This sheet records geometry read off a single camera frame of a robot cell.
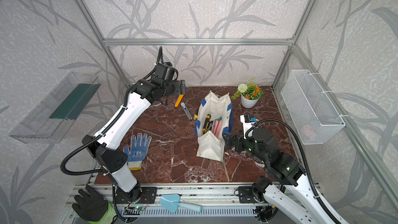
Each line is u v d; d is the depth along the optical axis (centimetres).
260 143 46
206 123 96
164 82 57
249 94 99
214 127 96
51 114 65
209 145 81
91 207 71
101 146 43
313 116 62
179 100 108
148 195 73
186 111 105
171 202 72
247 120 56
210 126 97
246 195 74
